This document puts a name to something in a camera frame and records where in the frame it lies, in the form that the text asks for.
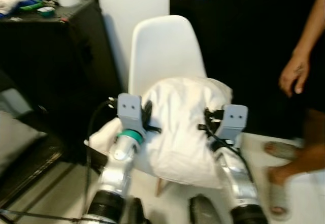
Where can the white pillow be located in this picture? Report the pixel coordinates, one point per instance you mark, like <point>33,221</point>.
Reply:
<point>177,125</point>

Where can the person's bare forearm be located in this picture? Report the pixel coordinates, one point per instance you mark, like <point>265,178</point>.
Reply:
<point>312,26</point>

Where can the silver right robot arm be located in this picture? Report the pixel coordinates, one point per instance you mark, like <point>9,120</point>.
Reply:
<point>238,178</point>

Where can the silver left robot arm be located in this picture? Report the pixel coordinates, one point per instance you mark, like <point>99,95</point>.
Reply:
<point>114,168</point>

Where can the white plastic chair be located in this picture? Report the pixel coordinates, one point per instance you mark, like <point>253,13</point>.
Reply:
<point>165,46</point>

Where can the person's bare hand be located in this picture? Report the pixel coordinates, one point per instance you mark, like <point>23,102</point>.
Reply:
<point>294,74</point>

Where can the grey sandal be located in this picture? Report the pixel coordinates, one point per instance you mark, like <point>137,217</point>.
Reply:
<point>279,151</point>
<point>280,198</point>

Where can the black door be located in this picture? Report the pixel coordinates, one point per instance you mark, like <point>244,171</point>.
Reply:
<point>244,41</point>

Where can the dark right robot leg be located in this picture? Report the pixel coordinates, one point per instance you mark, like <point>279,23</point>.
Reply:
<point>204,211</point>

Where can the dark robot leg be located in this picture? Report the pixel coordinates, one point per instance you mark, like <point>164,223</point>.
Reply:
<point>136,211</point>
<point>204,211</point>

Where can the dark left robot leg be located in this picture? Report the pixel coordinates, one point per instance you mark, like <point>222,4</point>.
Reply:
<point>136,211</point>

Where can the person's black shorts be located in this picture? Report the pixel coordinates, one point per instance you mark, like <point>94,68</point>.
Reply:
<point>320,82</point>

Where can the black cabinet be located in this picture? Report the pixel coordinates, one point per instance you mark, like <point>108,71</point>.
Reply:
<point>51,61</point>

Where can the black and grey furniture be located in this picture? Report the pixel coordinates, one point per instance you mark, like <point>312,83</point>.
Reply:
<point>20,142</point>

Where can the white bowl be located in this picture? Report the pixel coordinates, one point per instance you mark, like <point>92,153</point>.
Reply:
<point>69,0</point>

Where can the small white green box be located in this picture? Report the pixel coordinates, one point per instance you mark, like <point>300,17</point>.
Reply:
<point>46,11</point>

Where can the green item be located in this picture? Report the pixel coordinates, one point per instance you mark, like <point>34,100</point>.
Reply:
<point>31,6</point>

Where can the blue item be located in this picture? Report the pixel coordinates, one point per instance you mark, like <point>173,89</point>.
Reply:
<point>12,8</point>

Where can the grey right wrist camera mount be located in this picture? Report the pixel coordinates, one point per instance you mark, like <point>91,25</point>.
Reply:
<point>234,120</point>

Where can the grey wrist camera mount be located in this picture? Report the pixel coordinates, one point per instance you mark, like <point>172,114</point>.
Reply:
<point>129,109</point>
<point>234,120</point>

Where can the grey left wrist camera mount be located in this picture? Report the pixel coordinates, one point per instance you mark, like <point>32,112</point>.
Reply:
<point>129,109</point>

